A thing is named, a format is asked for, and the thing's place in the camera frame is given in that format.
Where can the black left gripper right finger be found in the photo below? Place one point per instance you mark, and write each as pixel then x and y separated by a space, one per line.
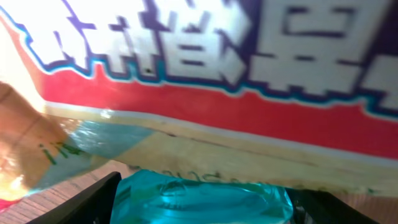
pixel 319 207

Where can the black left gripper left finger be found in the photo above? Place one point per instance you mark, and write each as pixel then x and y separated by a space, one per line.
pixel 91 206

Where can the teal mouthwash bottle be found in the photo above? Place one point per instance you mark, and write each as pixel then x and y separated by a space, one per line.
pixel 149 197

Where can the yellow snack bag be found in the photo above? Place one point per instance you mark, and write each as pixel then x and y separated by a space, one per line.
pixel 295 93

